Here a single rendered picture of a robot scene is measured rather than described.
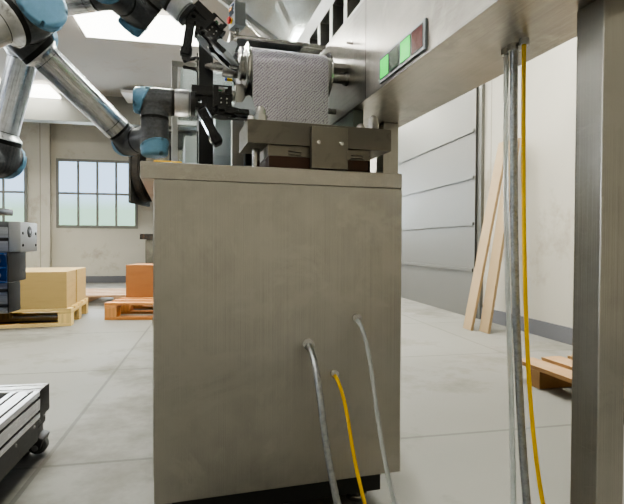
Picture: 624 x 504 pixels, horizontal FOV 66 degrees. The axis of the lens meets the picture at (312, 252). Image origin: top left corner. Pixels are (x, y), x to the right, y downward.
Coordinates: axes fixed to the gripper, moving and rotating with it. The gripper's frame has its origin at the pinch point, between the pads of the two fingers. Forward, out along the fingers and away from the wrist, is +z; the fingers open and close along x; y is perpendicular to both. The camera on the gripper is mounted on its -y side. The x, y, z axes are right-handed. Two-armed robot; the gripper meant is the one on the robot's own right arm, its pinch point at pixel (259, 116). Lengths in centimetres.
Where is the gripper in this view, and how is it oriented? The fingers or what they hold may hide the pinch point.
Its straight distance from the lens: 149.8
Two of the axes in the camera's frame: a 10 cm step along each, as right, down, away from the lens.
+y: 0.1, -10.0, -0.2
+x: -2.8, -0.2, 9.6
